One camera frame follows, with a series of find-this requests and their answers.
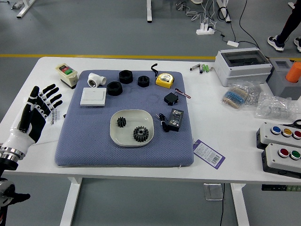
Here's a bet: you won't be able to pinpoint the orange cylinder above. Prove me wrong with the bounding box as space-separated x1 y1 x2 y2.
285 61 301 83

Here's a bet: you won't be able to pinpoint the big black gear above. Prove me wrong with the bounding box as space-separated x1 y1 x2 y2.
133 126 150 143

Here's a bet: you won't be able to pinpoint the white power strip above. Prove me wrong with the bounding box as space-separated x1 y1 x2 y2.
196 23 217 36

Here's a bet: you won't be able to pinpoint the white table leg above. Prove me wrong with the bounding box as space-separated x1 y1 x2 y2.
230 183 250 226
59 177 83 226

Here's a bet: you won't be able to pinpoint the beige red-green switch box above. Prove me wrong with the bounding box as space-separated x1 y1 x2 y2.
55 63 79 89

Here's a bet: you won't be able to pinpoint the long black cable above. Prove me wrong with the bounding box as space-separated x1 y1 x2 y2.
221 0 262 49

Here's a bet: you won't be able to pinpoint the small black hex nut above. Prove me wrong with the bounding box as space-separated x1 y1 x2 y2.
137 75 151 88

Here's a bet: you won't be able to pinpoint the three-button control box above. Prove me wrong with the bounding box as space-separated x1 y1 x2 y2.
256 121 301 151

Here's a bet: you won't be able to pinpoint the grey electrical enclosure box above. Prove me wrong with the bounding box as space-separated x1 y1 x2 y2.
214 48 273 87

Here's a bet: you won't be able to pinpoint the printed clear plastic bag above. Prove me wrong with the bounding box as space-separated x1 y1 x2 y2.
30 94 69 146

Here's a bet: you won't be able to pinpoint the person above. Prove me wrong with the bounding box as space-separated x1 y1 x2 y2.
267 0 301 52

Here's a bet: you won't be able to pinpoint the black servo with wires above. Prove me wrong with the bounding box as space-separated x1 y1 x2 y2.
164 88 191 106

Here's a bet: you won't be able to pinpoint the black scissors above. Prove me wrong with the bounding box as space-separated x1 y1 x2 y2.
281 119 301 129

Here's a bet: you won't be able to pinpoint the black cable under table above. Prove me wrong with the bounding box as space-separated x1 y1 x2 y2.
219 183 225 226

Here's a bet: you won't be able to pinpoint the clear bag of screws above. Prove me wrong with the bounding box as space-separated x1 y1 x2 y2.
244 82 263 106

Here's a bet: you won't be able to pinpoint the big black hex nut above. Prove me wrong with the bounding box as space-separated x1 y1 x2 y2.
106 81 123 96
119 70 134 84

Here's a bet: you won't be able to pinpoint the black digital controller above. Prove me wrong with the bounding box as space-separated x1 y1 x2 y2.
166 108 185 131

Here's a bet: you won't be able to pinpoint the white square plate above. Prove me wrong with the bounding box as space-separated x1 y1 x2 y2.
110 109 155 147

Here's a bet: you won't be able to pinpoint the white cable bundle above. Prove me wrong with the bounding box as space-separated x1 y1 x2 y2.
185 0 218 24

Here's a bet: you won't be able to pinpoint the grey foam block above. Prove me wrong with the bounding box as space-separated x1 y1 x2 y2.
267 57 301 101

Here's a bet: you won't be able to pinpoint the yellow tape measure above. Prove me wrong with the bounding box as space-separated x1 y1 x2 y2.
151 63 175 89

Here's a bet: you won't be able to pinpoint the blue-grey cushion mat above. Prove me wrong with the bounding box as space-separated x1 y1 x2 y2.
54 70 195 168

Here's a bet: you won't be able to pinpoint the bubble wrap bag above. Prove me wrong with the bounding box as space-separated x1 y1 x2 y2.
255 91 299 122

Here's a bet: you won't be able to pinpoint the bag of resistors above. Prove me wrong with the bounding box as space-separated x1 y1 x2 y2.
222 81 253 109

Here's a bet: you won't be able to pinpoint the white wall switch plate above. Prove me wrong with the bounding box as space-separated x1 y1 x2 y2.
80 87 107 107

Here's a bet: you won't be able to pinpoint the coiled black cable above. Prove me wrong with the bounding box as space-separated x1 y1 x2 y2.
217 6 230 22

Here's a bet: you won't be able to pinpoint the purple label tag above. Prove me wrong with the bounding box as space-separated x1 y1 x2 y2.
192 139 226 170

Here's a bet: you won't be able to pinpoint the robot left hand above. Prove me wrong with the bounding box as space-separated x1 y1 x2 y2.
3 84 63 153

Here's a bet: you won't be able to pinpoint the black probe cable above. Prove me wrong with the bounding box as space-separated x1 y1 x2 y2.
155 113 170 133

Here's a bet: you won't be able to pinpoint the white pipe tee fitting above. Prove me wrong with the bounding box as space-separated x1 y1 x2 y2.
87 72 107 88

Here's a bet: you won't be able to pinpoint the two-button control box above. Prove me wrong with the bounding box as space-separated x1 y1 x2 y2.
261 143 301 178

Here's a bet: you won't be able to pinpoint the black table control panel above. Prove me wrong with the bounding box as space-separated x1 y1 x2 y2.
261 185 301 192

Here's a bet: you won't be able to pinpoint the white desk leg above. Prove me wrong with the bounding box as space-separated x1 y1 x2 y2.
146 0 153 24
216 0 232 23
16 0 37 18

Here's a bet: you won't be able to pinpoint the clear plastic holder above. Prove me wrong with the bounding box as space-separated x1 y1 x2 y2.
203 183 223 201

